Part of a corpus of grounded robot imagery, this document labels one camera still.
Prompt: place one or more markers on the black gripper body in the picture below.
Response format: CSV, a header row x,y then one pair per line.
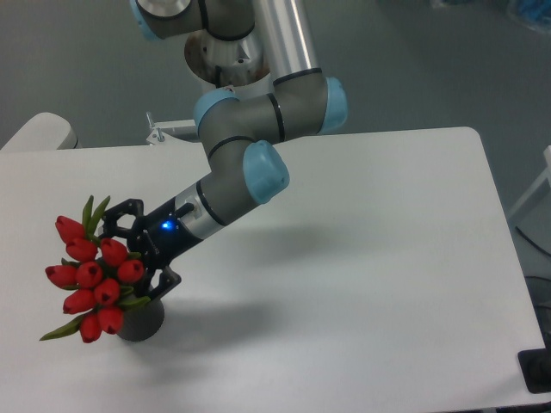
x,y
159,236

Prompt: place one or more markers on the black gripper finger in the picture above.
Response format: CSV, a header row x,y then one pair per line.
x,y
130,208
168,279

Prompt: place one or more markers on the red tulip bouquet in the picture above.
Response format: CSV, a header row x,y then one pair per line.
x,y
101,275

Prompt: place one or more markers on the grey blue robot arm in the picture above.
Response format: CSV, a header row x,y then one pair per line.
x,y
239,136

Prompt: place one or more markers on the dark grey ribbed vase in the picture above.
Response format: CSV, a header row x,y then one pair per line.
x,y
143,316

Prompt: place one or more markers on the white chair back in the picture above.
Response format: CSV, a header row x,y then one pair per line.
x,y
44,132

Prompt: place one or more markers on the black box at table edge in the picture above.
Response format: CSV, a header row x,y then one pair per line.
x,y
535,366

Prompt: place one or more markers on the white furniture at right edge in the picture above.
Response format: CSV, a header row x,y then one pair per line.
x,y
533,195

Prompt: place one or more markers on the blue items in clear bag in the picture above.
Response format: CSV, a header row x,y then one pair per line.
x,y
533,14

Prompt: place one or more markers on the white metal base frame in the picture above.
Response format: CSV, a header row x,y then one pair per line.
x,y
162,131

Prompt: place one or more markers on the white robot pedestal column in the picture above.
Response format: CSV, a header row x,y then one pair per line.
x,y
239,65

